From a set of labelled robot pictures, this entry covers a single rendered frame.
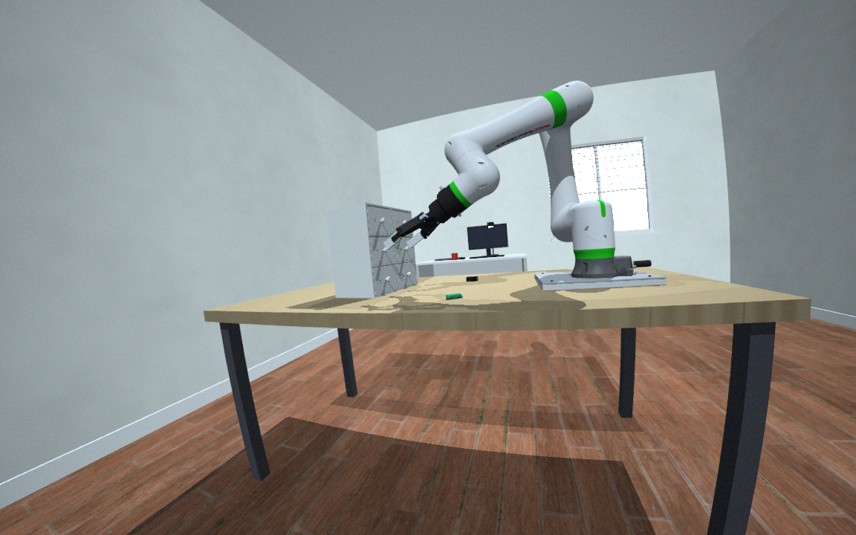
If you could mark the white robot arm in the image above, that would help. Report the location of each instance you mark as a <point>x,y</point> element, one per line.
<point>590,223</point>

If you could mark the white chest of drawers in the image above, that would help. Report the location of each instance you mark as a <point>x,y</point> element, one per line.
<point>351,253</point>

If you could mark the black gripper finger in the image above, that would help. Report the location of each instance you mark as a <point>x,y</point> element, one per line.
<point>407,228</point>
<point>422,234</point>

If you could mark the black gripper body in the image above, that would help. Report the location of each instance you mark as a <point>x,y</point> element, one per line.
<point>436,214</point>

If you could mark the grey drawer front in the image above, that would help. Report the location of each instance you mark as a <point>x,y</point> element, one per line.
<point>403,252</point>
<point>399,218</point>
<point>379,253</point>
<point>376,218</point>
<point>406,274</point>
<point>385,279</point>

